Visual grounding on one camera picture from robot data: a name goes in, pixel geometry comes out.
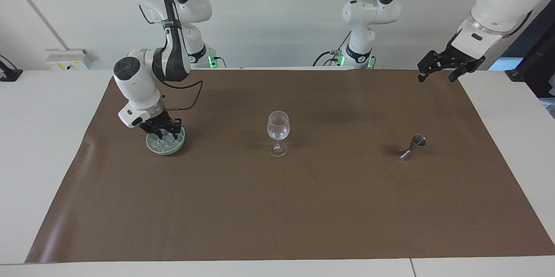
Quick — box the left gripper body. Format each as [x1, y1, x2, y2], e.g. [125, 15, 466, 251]
[444, 42, 486, 74]

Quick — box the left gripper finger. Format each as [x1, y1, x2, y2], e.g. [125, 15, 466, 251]
[448, 65, 467, 84]
[417, 50, 454, 84]

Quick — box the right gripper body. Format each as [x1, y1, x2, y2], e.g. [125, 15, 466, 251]
[139, 111, 173, 134]

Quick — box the clear wine glass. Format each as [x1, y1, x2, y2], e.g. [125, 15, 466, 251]
[266, 111, 291, 158]

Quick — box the round pale green dish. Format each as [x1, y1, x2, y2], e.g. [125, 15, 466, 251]
[146, 125, 186, 156]

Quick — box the black stand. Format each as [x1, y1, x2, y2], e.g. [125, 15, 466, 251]
[505, 7, 555, 98]
[0, 55, 23, 82]

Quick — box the silver metal jigger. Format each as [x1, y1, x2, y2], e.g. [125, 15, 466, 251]
[399, 134, 428, 162]

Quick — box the white wall socket box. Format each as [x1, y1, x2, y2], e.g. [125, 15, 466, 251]
[44, 48, 93, 71]

